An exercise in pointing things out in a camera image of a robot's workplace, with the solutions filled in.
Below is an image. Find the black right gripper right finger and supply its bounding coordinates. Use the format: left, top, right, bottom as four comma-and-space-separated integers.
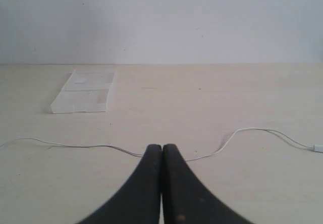
161, 144, 249, 223

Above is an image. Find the clear plastic storage box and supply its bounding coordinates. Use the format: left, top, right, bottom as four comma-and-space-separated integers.
50, 69, 118, 114

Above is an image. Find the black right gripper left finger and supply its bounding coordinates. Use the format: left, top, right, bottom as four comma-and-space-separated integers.
80, 144, 162, 223

